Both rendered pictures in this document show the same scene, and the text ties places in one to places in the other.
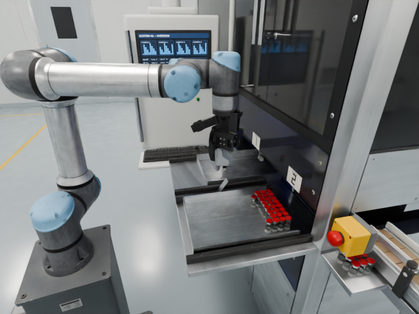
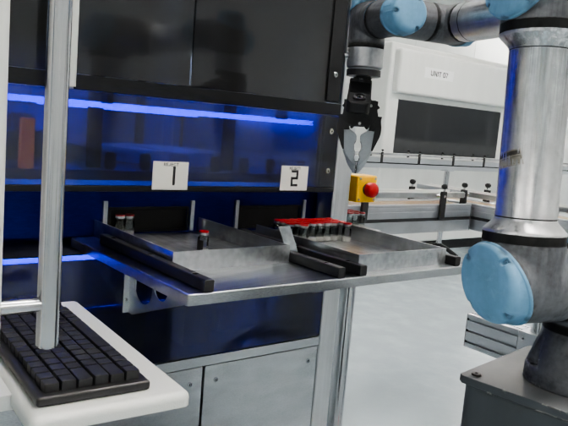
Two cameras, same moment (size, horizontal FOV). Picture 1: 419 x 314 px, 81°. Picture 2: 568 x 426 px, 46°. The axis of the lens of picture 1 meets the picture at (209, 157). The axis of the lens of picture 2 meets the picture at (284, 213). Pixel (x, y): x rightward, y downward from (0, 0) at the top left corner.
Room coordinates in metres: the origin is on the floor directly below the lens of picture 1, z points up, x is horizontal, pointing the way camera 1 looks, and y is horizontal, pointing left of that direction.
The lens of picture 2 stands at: (1.47, 1.17, 1.15)
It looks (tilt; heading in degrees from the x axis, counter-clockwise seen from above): 8 degrees down; 244
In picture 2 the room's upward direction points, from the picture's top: 5 degrees clockwise
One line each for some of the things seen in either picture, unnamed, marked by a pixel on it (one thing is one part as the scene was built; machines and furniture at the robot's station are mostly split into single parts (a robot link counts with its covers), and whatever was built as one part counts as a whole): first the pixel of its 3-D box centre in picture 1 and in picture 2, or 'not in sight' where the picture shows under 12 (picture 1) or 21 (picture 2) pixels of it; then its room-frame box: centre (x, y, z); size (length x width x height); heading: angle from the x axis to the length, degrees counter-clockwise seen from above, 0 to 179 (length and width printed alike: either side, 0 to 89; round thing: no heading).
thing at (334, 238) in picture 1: (336, 238); (369, 189); (0.48, -0.33, 0.99); 0.04 x 0.04 x 0.04; 13
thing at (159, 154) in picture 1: (177, 152); (48, 338); (1.34, 0.19, 0.82); 0.40 x 0.14 x 0.02; 99
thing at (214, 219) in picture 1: (235, 215); (346, 243); (0.68, -0.09, 0.90); 0.34 x 0.26 x 0.04; 102
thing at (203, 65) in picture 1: (189, 74); (402, 17); (0.70, 0.06, 1.37); 0.11 x 0.11 x 0.08; 88
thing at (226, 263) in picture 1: (232, 192); (273, 255); (0.85, -0.10, 0.87); 0.70 x 0.48 x 0.02; 13
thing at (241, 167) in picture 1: (235, 166); (188, 240); (1.04, -0.13, 0.90); 0.34 x 0.26 x 0.04; 103
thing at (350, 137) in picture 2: (225, 157); (349, 150); (0.72, -0.05, 1.11); 0.06 x 0.03 x 0.09; 60
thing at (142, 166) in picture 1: (177, 155); (31, 357); (1.36, 0.20, 0.79); 0.45 x 0.28 x 0.03; 99
